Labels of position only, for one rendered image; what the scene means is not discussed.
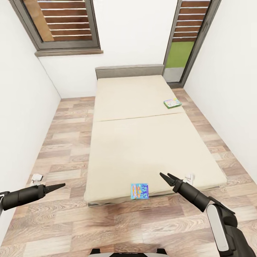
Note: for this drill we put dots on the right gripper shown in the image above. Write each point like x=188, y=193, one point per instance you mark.
x=186, y=190

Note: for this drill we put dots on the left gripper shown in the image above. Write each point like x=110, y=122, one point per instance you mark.
x=34, y=193

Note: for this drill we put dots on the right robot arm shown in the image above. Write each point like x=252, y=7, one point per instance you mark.
x=230, y=241

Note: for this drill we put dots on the fixed window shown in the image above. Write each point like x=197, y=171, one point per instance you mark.
x=60, y=27

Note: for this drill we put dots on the board game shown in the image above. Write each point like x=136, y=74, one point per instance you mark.
x=139, y=191
x=172, y=103

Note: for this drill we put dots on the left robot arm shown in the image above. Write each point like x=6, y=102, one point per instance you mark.
x=27, y=195

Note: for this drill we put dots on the door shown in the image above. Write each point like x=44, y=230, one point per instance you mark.
x=190, y=26

